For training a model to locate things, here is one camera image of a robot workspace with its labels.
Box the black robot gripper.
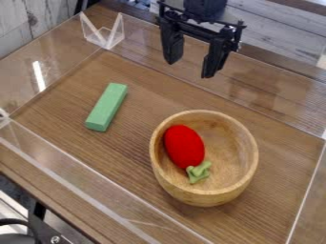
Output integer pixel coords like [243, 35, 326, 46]
[156, 0, 246, 78]

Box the green rectangular block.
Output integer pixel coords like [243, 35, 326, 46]
[85, 83, 127, 132]

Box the brown wooden bowl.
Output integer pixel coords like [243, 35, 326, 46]
[149, 110, 258, 207]

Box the red plush strawberry toy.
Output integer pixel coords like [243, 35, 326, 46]
[163, 125, 211, 184]

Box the black metal table leg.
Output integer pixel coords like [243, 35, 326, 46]
[28, 202, 72, 244]

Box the clear acrylic corner bracket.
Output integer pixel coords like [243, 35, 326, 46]
[79, 12, 124, 50]

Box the clear acrylic tray wall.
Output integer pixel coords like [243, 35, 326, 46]
[0, 109, 212, 244]

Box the black cable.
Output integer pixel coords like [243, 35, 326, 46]
[0, 217, 36, 237]

